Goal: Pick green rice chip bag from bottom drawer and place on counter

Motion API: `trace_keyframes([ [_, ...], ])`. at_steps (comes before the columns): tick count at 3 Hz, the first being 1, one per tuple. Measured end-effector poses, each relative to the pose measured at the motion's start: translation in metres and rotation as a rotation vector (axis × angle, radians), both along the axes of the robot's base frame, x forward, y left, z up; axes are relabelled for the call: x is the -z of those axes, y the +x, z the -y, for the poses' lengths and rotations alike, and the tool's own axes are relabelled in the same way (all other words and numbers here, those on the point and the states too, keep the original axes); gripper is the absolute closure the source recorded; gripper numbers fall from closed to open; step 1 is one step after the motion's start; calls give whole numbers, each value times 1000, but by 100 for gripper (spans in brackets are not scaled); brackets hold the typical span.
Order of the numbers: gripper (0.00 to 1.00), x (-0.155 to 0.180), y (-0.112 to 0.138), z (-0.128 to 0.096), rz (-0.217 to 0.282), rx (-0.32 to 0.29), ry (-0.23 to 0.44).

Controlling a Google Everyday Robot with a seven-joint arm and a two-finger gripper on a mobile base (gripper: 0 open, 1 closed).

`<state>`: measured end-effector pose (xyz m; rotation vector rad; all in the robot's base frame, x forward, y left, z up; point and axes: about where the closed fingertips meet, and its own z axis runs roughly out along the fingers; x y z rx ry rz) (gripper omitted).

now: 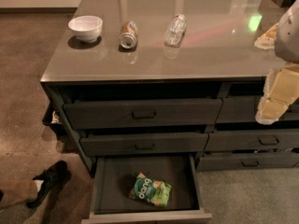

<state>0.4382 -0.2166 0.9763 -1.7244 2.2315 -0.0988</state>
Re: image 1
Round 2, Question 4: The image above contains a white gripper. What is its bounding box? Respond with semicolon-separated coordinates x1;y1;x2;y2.
254;0;299;125

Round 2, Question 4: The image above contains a green rice chip bag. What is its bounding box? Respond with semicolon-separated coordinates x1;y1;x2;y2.
129;173;172;207

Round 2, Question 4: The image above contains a top right drawer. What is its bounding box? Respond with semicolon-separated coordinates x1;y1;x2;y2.
217;96;299;123

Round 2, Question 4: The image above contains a top left drawer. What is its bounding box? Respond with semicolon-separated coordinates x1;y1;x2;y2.
64;98;222;129

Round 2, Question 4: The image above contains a middle right drawer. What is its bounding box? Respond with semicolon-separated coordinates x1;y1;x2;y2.
205;129;299;151

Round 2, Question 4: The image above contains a bottom right drawer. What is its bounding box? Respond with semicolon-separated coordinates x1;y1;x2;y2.
197;153;299;171

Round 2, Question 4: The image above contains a dark grey drawer cabinet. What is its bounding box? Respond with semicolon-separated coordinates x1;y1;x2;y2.
41;0;299;224

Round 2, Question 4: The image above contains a middle left drawer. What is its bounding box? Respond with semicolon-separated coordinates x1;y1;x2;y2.
80;133;208;156

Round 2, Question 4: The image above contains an open bottom left drawer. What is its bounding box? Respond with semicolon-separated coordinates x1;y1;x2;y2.
81;155;212;224

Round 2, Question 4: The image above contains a clear plastic water bottle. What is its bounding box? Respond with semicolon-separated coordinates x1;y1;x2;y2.
164;14;187;46

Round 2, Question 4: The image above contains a tan soda can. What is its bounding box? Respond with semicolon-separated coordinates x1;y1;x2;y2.
119;21;138;49

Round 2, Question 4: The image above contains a white ceramic bowl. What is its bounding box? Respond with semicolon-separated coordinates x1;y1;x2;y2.
68;16;103;43

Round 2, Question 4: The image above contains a black side bin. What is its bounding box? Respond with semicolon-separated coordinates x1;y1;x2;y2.
42;104;66;136

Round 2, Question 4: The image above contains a black shoe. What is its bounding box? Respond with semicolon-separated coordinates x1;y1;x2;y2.
26;161;69;208

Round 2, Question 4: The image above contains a tan trouser leg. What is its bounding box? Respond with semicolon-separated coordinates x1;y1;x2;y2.
0;179;37;210

